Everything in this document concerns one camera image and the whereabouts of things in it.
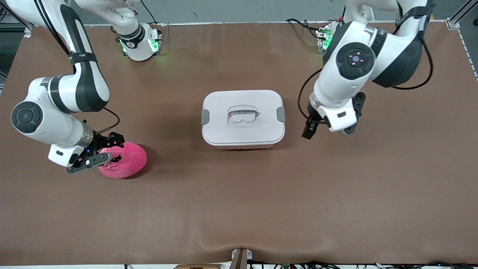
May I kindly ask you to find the white plastic box lid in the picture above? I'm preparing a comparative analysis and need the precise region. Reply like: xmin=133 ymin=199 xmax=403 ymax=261
xmin=201 ymin=90 xmax=286 ymax=147

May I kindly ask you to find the thin black base cable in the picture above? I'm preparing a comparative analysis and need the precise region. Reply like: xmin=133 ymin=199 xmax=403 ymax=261
xmin=140 ymin=0 xmax=159 ymax=24

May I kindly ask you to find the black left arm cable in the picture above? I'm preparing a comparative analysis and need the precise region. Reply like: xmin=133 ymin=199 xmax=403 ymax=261
xmin=298 ymin=0 xmax=435 ymax=122

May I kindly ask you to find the brown table mat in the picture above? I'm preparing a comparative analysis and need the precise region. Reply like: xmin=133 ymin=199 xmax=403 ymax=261
xmin=0 ymin=21 xmax=478 ymax=266

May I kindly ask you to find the metal bracket with wooden post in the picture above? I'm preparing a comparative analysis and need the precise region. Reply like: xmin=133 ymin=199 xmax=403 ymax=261
xmin=230 ymin=247 xmax=253 ymax=269

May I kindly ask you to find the pink plush toy with eyes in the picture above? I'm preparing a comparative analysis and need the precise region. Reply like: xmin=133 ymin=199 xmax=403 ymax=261
xmin=98 ymin=141 xmax=148 ymax=179

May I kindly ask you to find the pink plastic storage box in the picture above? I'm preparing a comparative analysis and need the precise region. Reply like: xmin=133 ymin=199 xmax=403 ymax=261
xmin=214 ymin=143 xmax=276 ymax=150

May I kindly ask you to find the aluminium frame profile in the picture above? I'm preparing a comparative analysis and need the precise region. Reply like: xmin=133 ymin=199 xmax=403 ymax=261
xmin=448 ymin=0 xmax=478 ymax=30

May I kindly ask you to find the black base power cable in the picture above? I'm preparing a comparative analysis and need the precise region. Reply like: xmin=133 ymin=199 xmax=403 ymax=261
xmin=286 ymin=18 xmax=331 ymax=41

